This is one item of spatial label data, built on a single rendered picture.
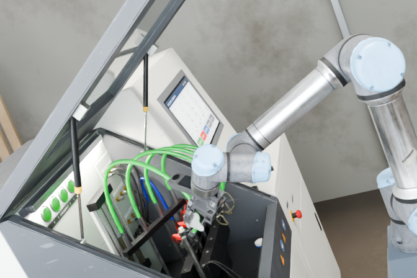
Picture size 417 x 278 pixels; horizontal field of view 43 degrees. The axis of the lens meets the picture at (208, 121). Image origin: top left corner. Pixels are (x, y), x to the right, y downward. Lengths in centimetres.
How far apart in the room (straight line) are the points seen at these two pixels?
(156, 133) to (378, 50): 104
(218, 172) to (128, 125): 83
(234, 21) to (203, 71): 42
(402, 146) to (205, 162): 48
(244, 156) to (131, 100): 81
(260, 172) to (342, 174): 258
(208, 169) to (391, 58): 49
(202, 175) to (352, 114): 246
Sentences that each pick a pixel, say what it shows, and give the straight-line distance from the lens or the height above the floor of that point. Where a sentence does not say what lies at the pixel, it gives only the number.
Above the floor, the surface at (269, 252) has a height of 95.
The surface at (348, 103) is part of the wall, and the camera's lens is 363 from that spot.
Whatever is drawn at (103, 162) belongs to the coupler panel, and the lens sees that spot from 203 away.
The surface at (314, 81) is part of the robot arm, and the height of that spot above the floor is 147.
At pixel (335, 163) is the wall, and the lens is 382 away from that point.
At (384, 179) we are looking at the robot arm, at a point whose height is 113.
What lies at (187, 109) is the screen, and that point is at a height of 131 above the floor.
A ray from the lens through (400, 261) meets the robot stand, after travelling 164.
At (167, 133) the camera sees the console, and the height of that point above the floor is 133.
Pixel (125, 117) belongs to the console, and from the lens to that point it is 205.
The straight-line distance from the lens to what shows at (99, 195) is 188.
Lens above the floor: 185
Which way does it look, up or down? 15 degrees down
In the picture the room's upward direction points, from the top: 24 degrees counter-clockwise
